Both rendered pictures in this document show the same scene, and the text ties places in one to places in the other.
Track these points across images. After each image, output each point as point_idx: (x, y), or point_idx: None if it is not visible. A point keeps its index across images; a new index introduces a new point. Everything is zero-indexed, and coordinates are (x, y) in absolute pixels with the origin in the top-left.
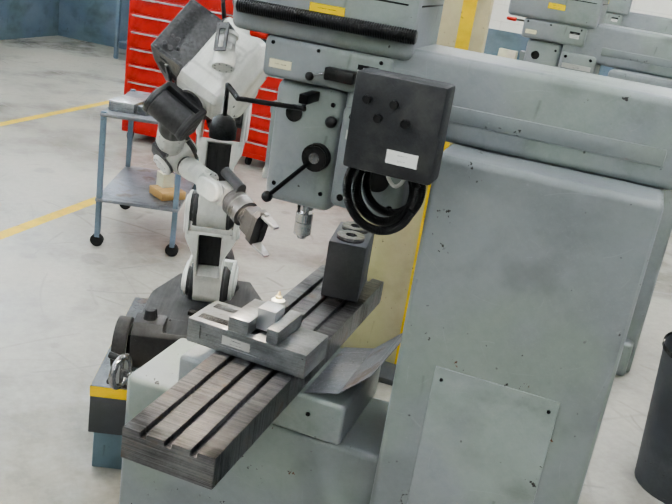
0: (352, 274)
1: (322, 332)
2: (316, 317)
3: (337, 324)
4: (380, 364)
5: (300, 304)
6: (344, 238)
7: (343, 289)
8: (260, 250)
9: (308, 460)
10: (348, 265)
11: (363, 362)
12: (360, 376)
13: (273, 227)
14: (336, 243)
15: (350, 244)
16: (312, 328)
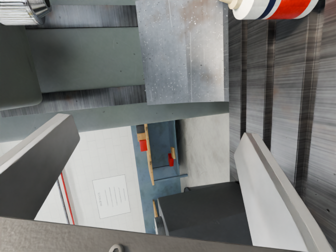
0: (202, 193)
1: (237, 58)
2: (254, 104)
3: (232, 99)
4: (173, 3)
5: (291, 148)
6: (157, 226)
7: (232, 191)
8: (257, 168)
9: None
10: (193, 199)
11: (222, 61)
12: (202, 5)
13: (56, 115)
14: (167, 221)
15: (160, 211)
16: (248, 59)
